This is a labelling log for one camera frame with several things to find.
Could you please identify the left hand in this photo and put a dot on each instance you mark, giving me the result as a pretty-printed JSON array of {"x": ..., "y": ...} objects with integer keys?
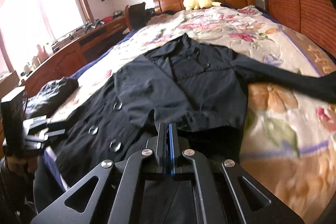
[{"x": 22, "y": 166}]

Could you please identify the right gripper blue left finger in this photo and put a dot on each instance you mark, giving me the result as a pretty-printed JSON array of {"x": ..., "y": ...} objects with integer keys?
[{"x": 112, "y": 192}]

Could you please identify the yellow plush toy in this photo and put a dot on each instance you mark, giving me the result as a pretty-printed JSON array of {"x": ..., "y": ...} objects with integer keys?
[{"x": 200, "y": 4}]

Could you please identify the dark folded garment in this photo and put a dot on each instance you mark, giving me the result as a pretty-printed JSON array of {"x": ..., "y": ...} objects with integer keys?
[{"x": 50, "y": 97}]

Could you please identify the window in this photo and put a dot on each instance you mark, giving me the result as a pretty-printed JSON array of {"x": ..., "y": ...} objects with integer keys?
[{"x": 27, "y": 25}]

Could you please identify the red bowl on desk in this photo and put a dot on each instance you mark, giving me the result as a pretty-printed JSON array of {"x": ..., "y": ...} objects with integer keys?
[{"x": 107, "y": 19}]

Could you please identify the floral bed quilt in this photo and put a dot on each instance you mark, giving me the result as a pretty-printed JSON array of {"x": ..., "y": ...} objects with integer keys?
[{"x": 286, "y": 137}]

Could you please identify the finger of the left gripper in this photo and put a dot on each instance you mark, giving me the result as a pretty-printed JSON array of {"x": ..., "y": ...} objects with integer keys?
[
  {"x": 36, "y": 125},
  {"x": 36, "y": 143}
]

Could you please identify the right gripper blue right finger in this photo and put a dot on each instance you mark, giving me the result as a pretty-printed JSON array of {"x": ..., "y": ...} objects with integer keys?
[{"x": 223, "y": 192}]

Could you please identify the wooden chair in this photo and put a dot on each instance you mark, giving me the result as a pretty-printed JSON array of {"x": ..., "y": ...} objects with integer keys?
[{"x": 135, "y": 16}]

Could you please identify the black trench coat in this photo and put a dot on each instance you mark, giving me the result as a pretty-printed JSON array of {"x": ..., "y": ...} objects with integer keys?
[{"x": 202, "y": 89}]

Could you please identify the wooden desk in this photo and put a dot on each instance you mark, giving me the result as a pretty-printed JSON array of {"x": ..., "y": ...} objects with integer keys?
[{"x": 75, "y": 55}]

